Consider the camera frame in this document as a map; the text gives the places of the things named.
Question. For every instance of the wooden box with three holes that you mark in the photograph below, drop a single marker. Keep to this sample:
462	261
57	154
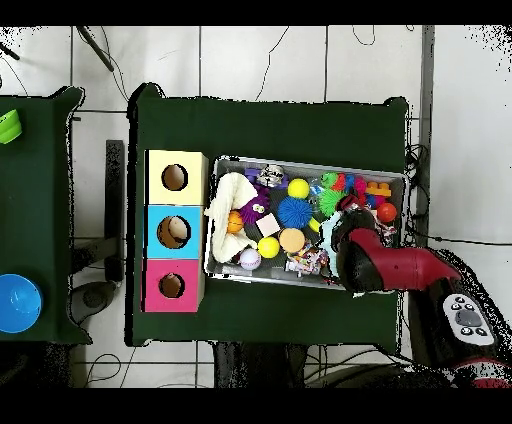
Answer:
158	192

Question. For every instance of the black tripod leg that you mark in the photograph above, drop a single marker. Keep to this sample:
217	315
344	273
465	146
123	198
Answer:
96	48
10	52

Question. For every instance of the black upright panel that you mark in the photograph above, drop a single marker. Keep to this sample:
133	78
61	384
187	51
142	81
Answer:
115	200

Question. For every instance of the dark green table cloth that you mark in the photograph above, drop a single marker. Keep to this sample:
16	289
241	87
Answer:
272	128

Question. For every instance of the blue bowl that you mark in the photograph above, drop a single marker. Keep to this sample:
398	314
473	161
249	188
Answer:
20	304

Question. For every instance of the green cup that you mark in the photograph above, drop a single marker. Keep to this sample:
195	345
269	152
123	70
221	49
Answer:
8	128

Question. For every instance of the green covered side table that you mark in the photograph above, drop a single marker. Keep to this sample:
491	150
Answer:
36	192

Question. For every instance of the wooden cube block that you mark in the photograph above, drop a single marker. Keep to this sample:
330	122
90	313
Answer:
268	224

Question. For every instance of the red orange ball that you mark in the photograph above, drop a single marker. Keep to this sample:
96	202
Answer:
386	212

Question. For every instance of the orange round sponge disc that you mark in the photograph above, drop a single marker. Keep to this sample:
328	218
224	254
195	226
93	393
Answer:
292	240

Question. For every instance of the yellow ball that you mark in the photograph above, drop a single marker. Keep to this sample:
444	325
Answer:
298	188
268	247

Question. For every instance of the rainbow spiky caterpillar toy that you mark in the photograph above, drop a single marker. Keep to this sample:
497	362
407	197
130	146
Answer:
340	182

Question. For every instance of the grey round base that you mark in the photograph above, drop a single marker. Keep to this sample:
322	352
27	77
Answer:
92	298

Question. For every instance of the blue spiky eyed toy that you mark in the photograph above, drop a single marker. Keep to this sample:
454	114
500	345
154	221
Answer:
294	212

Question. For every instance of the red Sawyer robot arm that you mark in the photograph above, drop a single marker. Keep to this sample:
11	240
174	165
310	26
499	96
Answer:
400	266

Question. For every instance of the purple spiky eyed toy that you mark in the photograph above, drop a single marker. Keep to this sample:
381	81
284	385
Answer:
252	210

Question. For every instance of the plain green spiky ball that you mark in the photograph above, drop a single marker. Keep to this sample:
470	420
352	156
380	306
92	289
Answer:
330	202

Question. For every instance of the white printed ball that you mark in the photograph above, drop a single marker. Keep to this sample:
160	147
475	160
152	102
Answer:
250	259

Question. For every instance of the orange toy basketball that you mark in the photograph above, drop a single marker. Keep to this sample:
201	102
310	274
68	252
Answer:
235	222

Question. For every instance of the cream knit cloth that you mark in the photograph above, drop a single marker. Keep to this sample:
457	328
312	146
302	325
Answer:
232	192

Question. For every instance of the clear mesh bin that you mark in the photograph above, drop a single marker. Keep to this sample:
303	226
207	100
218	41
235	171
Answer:
240	276

